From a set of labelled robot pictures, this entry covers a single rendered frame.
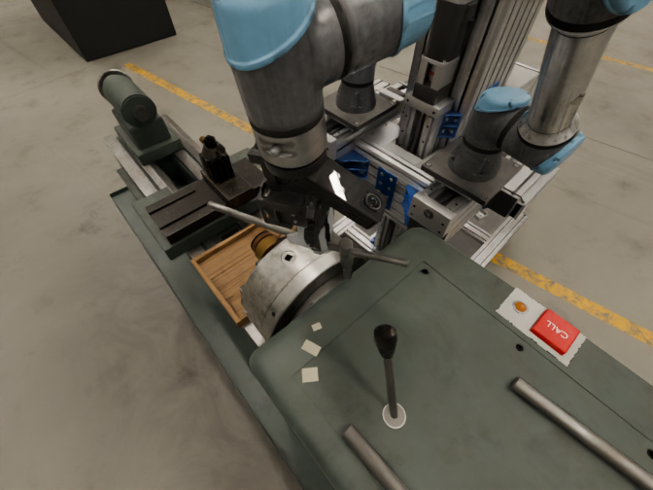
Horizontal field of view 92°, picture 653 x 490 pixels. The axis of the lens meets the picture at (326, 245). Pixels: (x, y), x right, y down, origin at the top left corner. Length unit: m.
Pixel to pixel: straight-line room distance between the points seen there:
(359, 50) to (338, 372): 0.46
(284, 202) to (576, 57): 0.54
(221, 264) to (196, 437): 1.03
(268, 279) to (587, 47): 0.68
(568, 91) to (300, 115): 0.58
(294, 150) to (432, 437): 0.46
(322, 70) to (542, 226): 2.63
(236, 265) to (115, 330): 1.30
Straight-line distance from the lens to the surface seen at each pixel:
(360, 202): 0.38
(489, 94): 0.97
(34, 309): 2.68
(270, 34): 0.26
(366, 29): 0.31
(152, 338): 2.17
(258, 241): 0.88
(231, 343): 1.39
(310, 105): 0.30
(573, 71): 0.74
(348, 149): 1.27
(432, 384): 0.59
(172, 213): 1.24
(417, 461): 0.56
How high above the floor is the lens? 1.80
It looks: 54 degrees down
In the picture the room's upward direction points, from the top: straight up
